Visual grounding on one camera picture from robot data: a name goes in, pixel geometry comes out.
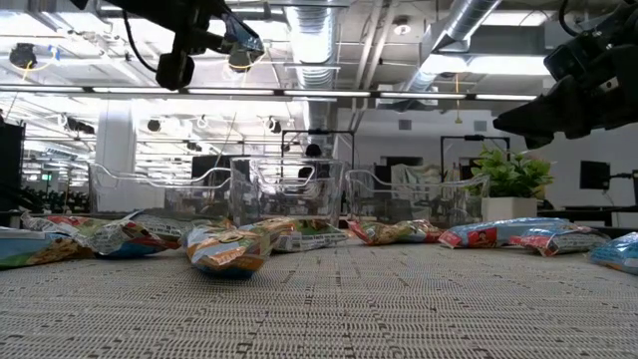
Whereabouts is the grey woven placemat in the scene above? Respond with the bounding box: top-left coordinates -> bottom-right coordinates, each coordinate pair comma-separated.
0,213 -> 638,359

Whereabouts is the white-backed granola bar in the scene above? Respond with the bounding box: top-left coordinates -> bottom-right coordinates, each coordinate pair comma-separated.
130,211 -> 231,240

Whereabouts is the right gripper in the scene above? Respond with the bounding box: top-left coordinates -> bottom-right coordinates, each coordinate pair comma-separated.
492,44 -> 638,151

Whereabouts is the person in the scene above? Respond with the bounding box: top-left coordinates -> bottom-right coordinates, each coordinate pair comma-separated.
297,143 -> 325,180

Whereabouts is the black cabinet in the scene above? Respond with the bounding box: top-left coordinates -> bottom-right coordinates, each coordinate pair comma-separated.
0,122 -> 27,213

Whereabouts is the clear plastic bin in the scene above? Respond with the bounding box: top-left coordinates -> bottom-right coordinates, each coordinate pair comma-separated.
88,162 -> 233,220
345,169 -> 490,228
228,157 -> 346,228

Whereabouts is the silver ventilation duct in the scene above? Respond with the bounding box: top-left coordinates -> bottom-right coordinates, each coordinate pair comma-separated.
284,0 -> 341,132
401,0 -> 502,96

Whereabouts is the black metal stand frame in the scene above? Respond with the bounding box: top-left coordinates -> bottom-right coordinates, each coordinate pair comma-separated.
280,128 -> 357,169
440,134 -> 512,183

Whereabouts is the red green chewy bar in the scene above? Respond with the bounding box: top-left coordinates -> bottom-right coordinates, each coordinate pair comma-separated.
348,218 -> 446,247

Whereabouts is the green potted plant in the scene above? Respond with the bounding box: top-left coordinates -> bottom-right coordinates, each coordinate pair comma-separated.
471,144 -> 555,200

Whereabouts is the white plant pot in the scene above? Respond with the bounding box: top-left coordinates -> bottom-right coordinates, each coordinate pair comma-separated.
480,195 -> 539,223

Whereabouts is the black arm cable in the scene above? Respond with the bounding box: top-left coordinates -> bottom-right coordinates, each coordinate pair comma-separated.
121,9 -> 160,75

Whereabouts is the green red granola bar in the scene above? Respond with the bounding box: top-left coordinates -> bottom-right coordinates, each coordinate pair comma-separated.
19,211 -> 181,258

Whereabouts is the long ceiling light bar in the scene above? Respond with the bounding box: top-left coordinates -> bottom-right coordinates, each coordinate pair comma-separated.
0,85 -> 539,103

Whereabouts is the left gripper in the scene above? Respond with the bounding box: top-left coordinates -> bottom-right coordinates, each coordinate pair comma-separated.
107,0 -> 235,55

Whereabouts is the blue red-ended granola bar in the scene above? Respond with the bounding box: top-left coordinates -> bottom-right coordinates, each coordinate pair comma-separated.
438,216 -> 570,249
507,223 -> 612,258

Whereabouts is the orange blue green granola bar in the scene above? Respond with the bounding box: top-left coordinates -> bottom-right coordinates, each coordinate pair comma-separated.
181,221 -> 273,278

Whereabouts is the blue orange-ended granola bar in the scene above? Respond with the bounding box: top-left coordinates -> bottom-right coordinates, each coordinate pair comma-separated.
587,231 -> 638,276

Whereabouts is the black ceiling camera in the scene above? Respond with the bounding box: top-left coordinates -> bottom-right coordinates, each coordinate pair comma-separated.
8,42 -> 39,70
227,49 -> 256,74

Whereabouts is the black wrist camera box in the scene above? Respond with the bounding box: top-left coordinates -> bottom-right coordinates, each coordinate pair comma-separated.
542,28 -> 615,84
155,48 -> 196,93

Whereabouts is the white pillar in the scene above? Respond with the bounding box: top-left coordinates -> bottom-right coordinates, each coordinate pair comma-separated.
94,99 -> 139,167

